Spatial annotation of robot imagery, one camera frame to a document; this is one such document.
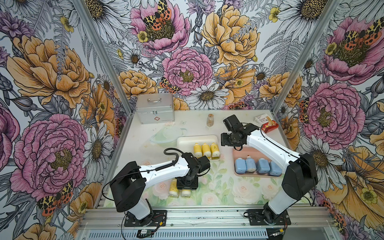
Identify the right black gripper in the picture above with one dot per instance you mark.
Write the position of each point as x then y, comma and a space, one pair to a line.
224, 140

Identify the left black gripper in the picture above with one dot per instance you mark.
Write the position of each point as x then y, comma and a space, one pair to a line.
193, 186

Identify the yellow sharpener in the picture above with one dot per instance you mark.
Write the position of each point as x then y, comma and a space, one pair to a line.
198, 150
206, 150
186, 193
215, 153
173, 191

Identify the blue sharpener with white nozzle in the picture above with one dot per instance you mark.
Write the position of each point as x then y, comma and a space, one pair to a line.
250, 165

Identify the white rectangular tray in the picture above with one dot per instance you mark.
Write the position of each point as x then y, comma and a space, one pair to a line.
186, 144

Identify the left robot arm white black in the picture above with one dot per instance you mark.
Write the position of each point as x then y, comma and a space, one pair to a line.
128, 185

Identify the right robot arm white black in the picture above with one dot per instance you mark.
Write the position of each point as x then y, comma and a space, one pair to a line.
300, 175

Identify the red white cardboard box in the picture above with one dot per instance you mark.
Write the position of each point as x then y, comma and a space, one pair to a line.
267, 123

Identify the pink rectangular tray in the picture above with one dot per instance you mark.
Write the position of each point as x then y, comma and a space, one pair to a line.
256, 155

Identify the small glass bottle brown cap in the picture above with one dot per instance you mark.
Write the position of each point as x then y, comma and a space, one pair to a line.
210, 120

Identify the silver aluminium first aid case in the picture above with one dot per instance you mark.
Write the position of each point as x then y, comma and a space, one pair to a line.
155, 108

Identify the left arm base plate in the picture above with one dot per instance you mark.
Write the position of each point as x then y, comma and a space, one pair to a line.
158, 216

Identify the white vented cable duct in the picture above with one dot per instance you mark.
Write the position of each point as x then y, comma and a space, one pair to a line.
182, 234

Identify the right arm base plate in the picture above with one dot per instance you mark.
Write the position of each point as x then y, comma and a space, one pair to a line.
258, 217

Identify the aluminium front rail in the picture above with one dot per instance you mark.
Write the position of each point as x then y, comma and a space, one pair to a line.
301, 216

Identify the left aluminium corner post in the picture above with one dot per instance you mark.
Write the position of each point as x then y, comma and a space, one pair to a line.
94, 36

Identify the aluminium corner post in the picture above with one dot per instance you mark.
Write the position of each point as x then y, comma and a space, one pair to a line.
322, 25
94, 36

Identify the right aluminium corner post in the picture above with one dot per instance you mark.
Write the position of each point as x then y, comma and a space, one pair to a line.
322, 25

